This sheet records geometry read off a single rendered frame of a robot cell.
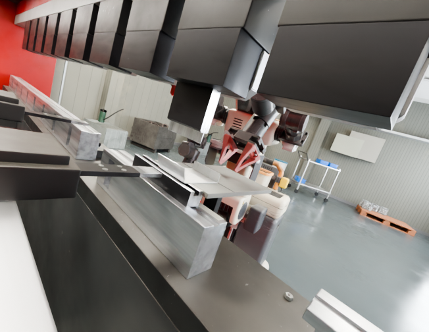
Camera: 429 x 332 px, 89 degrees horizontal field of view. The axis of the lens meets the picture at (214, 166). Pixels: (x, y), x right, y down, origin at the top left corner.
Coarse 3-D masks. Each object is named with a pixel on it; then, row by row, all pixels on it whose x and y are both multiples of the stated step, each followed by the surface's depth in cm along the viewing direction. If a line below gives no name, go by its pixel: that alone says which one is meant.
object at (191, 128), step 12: (180, 84) 42; (192, 84) 40; (180, 96) 41; (192, 96) 39; (204, 96) 37; (216, 96) 37; (180, 108) 41; (192, 108) 39; (204, 108) 37; (180, 120) 41; (192, 120) 39; (204, 120) 37; (180, 132) 42; (192, 132) 40; (204, 132) 38
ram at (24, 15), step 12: (24, 0) 142; (36, 0) 118; (48, 0) 101; (60, 0) 88; (72, 0) 77; (84, 0) 70; (96, 0) 63; (132, 0) 54; (24, 12) 139; (36, 12) 116; (48, 12) 99; (60, 12) 87; (24, 24) 151
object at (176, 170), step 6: (162, 156) 43; (162, 162) 44; (168, 162) 42; (174, 162) 41; (162, 168) 44; (168, 168) 43; (174, 168) 41; (180, 168) 40; (174, 174) 42; (180, 174) 40
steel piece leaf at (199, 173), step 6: (198, 162) 52; (186, 168) 51; (192, 168) 53; (198, 168) 52; (204, 168) 50; (186, 174) 46; (192, 174) 48; (198, 174) 49; (204, 174) 50; (210, 174) 49; (216, 174) 48; (180, 180) 41; (186, 180) 42; (192, 180) 43; (198, 180) 44; (204, 180) 46; (210, 180) 47; (216, 180) 48
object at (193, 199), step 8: (136, 160) 49; (144, 160) 47; (152, 160) 49; (160, 168) 47; (168, 176) 42; (160, 184) 43; (168, 184) 41; (176, 184) 40; (184, 184) 42; (168, 192) 41; (176, 192) 40; (184, 192) 38; (192, 192) 38; (200, 192) 39; (184, 200) 38; (192, 200) 39
